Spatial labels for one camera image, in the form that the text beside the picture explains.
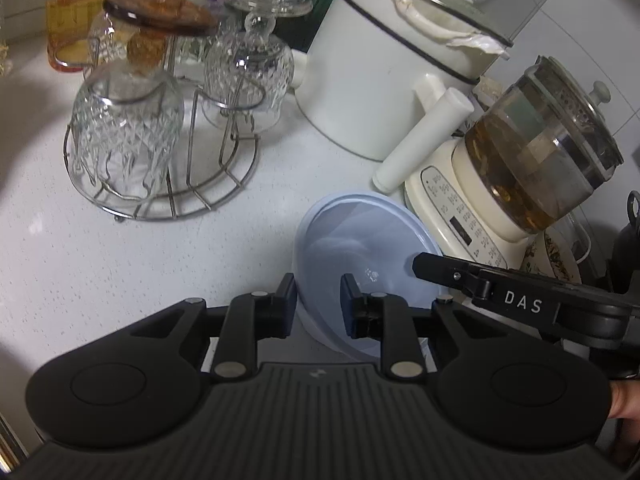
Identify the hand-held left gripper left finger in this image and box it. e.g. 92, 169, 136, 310
127, 273, 299, 381

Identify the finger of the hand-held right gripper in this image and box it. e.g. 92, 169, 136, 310
411, 252, 562, 334

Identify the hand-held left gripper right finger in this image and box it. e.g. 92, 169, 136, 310
340, 273, 501, 381

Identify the blue plastic bowl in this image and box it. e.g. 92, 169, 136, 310
294, 191, 445, 362

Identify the person's right hand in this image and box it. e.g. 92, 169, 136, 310
606, 378, 640, 467

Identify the floral mug with grains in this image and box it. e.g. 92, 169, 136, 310
524, 229, 584, 287

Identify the cream kettle heating base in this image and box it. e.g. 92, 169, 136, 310
404, 137, 551, 282

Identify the glass tea kettle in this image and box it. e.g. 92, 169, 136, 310
464, 55, 626, 234

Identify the clear crystal glass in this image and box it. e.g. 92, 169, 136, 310
202, 0, 313, 134

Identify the amber foot crystal glass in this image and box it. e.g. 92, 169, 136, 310
70, 0, 221, 204

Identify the white electric cooking pot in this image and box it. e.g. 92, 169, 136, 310
291, 0, 515, 194

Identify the red lid glass jar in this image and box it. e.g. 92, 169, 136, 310
46, 0, 118, 74

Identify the wire glass rack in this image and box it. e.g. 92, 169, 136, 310
62, 85, 261, 223

